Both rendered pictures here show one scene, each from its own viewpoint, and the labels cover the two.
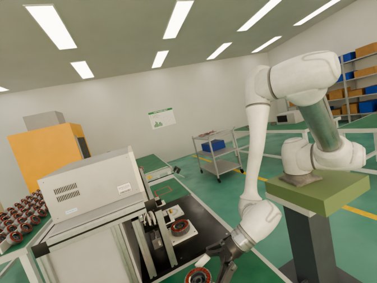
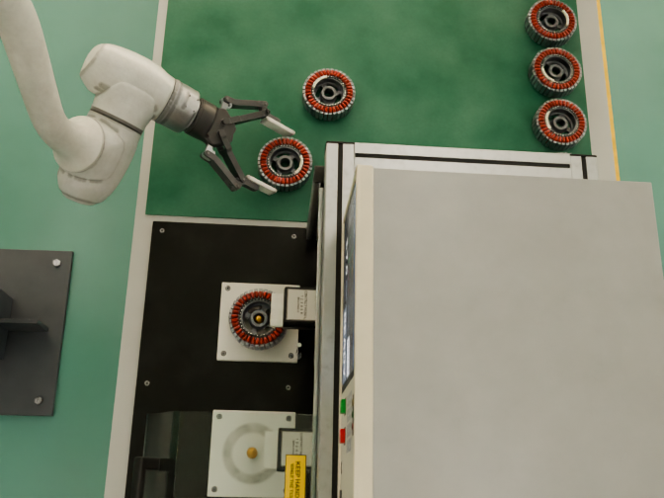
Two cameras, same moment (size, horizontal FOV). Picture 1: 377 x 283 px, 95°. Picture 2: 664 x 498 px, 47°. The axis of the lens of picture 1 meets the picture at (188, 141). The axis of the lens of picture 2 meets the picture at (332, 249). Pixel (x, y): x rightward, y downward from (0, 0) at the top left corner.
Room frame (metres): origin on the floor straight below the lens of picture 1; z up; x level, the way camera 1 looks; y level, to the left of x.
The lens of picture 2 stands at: (1.24, 0.31, 2.20)
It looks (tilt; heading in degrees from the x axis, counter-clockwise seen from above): 71 degrees down; 187
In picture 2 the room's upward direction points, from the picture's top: 14 degrees clockwise
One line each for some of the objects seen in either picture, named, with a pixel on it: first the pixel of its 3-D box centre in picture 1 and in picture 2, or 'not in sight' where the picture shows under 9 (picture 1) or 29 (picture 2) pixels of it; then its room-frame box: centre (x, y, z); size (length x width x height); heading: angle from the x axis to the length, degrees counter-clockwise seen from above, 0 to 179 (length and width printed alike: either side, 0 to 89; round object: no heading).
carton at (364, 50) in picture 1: (368, 50); not in sight; (4.66, -5.20, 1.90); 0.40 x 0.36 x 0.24; 110
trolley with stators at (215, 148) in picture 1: (216, 152); not in sight; (3.75, -0.53, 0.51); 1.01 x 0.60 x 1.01; 18
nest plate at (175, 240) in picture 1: (181, 231); (259, 322); (0.94, 0.17, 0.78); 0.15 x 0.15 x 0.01; 18
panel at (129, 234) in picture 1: (129, 218); not in sight; (0.97, 0.45, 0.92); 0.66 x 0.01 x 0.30; 18
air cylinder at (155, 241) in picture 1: (156, 239); not in sight; (0.89, 0.31, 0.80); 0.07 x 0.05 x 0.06; 18
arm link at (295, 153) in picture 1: (297, 154); not in sight; (1.06, -0.65, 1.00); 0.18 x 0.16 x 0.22; 41
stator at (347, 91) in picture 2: not in sight; (328, 94); (0.42, 0.13, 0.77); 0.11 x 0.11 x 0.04
